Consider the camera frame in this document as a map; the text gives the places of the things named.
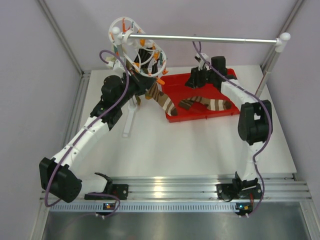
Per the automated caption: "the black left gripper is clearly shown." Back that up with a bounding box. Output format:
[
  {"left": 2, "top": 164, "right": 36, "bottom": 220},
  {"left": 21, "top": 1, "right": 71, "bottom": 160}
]
[{"left": 115, "top": 68, "right": 156, "bottom": 108}]

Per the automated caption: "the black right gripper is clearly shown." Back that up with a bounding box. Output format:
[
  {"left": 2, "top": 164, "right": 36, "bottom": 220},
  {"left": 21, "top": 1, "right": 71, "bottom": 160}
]
[{"left": 184, "top": 65, "right": 216, "bottom": 90}]

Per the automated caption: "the olive green striped sock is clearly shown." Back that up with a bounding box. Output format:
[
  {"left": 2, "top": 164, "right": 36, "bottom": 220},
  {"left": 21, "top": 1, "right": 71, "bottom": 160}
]
[{"left": 135, "top": 95, "right": 141, "bottom": 106}]

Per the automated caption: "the white round clip hanger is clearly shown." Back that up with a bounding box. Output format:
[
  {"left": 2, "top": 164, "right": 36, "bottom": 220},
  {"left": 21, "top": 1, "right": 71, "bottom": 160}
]
[{"left": 108, "top": 16, "right": 168, "bottom": 78}]

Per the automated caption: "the brown beige striped sock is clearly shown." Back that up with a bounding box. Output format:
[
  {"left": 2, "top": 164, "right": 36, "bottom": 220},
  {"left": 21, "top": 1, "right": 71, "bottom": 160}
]
[{"left": 149, "top": 82, "right": 178, "bottom": 116}]

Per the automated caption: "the black white striped sock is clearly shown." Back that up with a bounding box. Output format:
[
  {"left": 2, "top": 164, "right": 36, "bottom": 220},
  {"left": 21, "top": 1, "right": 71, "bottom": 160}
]
[{"left": 133, "top": 47, "right": 160, "bottom": 74}]

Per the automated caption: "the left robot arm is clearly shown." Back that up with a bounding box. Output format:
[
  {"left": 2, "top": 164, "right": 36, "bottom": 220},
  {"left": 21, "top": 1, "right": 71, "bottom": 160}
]
[{"left": 39, "top": 70, "right": 156, "bottom": 203}]

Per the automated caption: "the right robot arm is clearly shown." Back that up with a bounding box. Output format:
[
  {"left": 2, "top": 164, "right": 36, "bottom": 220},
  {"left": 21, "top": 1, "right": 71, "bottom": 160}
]
[{"left": 185, "top": 53, "right": 273, "bottom": 202}]

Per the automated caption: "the red plastic tray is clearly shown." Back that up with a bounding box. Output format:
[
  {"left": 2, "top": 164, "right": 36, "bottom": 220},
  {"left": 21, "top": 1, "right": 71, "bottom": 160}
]
[{"left": 161, "top": 72, "right": 240, "bottom": 123}]

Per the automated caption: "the white metal drying rack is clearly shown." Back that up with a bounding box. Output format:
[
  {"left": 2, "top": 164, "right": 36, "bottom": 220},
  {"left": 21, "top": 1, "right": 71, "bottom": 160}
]
[{"left": 111, "top": 26, "right": 292, "bottom": 138}]

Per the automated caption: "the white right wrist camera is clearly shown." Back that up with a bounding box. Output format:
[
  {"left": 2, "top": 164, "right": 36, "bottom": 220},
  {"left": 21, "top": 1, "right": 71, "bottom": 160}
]
[{"left": 194, "top": 53, "right": 209, "bottom": 71}]

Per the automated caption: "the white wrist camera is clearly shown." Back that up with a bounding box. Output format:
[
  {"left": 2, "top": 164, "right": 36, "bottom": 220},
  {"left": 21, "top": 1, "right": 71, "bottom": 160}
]
[
  {"left": 105, "top": 57, "right": 125, "bottom": 74},
  {"left": 194, "top": 53, "right": 209, "bottom": 71}
]

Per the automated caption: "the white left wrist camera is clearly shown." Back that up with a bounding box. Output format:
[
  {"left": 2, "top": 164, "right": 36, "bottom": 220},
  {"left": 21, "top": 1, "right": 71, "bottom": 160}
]
[{"left": 105, "top": 57, "right": 125, "bottom": 74}]

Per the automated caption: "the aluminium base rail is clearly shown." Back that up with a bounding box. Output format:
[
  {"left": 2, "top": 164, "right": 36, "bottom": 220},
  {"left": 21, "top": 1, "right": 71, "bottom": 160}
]
[{"left": 50, "top": 176, "right": 312, "bottom": 215}]

